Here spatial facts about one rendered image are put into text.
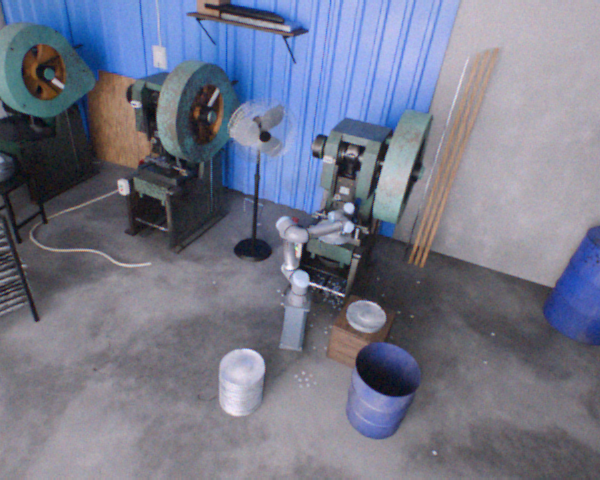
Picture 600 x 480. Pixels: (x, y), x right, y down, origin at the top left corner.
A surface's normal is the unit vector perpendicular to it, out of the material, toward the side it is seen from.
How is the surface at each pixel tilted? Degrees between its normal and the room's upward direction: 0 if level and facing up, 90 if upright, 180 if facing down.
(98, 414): 0
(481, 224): 90
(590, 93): 90
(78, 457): 0
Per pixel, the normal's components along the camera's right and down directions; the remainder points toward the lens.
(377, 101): -0.38, 0.49
